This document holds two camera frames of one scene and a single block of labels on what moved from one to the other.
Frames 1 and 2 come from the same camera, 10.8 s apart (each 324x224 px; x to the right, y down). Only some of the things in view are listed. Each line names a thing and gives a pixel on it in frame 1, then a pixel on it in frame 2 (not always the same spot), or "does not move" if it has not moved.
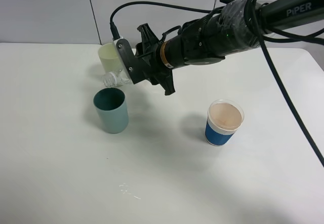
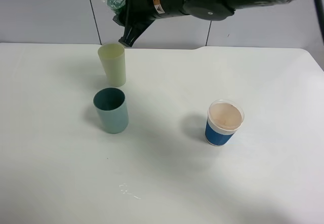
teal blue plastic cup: [111, 104] does not move
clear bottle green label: [112, 79] → [116, 0]
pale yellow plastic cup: [110, 58] does not move
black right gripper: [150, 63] → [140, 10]
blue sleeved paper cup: [224, 117] does not move
